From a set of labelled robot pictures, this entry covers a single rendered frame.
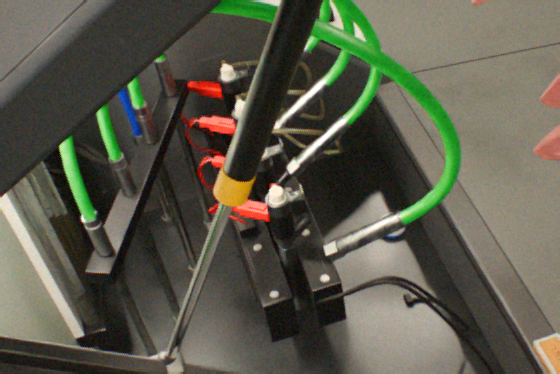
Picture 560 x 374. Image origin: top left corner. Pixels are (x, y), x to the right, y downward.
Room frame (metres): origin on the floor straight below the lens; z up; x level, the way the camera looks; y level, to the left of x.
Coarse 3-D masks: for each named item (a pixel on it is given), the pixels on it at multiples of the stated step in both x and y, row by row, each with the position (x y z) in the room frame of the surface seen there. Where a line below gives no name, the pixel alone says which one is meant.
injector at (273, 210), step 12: (288, 204) 0.63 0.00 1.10; (276, 216) 0.62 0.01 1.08; (288, 216) 0.62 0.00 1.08; (300, 216) 0.64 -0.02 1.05; (276, 228) 0.62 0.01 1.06; (288, 228) 0.62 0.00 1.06; (300, 228) 0.63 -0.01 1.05; (276, 240) 0.63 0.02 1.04; (288, 240) 0.62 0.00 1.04; (288, 252) 0.63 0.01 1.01; (288, 264) 0.63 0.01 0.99; (288, 276) 0.63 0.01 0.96; (300, 288) 0.63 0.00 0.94; (300, 300) 0.63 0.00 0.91
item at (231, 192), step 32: (288, 0) 0.31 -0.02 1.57; (320, 0) 0.31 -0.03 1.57; (288, 32) 0.30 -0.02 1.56; (288, 64) 0.30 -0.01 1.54; (256, 96) 0.31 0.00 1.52; (256, 128) 0.30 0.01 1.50; (256, 160) 0.30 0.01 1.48; (224, 192) 0.30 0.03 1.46; (224, 224) 0.31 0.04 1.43; (192, 288) 0.31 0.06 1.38; (160, 352) 0.31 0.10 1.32
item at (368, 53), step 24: (240, 0) 0.55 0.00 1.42; (360, 48) 0.52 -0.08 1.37; (384, 72) 0.52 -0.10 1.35; (408, 72) 0.52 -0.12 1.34; (432, 96) 0.51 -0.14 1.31; (432, 120) 0.51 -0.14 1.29; (72, 144) 0.60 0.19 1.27; (456, 144) 0.50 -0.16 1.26; (72, 168) 0.60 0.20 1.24; (456, 168) 0.50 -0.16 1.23; (72, 192) 0.60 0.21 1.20; (432, 192) 0.51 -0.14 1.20; (96, 216) 0.60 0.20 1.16; (408, 216) 0.52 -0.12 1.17
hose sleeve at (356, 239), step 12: (384, 216) 0.53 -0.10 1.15; (396, 216) 0.52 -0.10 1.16; (360, 228) 0.54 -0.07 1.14; (372, 228) 0.53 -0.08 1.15; (384, 228) 0.52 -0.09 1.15; (396, 228) 0.52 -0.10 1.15; (348, 240) 0.53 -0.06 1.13; (360, 240) 0.53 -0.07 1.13; (372, 240) 0.52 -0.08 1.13; (348, 252) 0.53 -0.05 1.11
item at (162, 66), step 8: (328, 0) 0.89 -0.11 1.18; (328, 8) 0.89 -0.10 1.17; (320, 16) 0.89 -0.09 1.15; (328, 16) 0.89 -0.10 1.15; (312, 40) 0.89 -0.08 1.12; (312, 48) 0.88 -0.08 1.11; (160, 56) 0.85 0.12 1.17; (304, 56) 0.88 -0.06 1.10; (160, 64) 0.85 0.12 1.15; (168, 64) 0.86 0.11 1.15; (160, 72) 0.85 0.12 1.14; (168, 72) 0.85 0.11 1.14; (160, 80) 0.86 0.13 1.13; (168, 80) 0.85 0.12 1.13; (168, 88) 0.85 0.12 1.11
